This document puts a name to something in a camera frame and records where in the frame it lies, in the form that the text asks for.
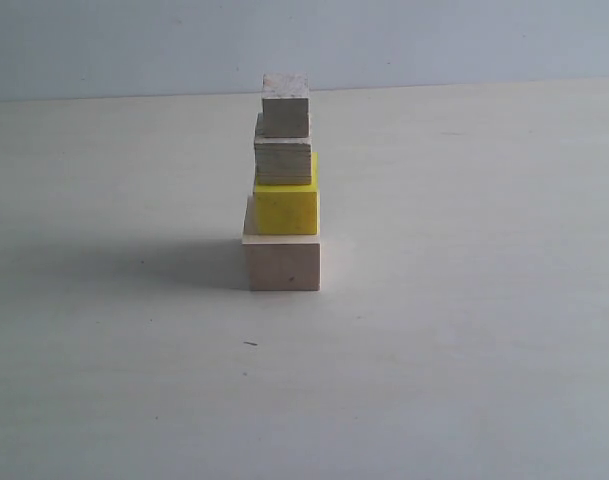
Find large pale wooden cube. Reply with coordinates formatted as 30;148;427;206
241;196;321;291

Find yellow cube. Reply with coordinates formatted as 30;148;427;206
252;152;320;235

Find medium wooden cube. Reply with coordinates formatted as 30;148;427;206
254;113;313;185

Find small wooden cube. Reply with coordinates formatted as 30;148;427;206
261;73;310;138

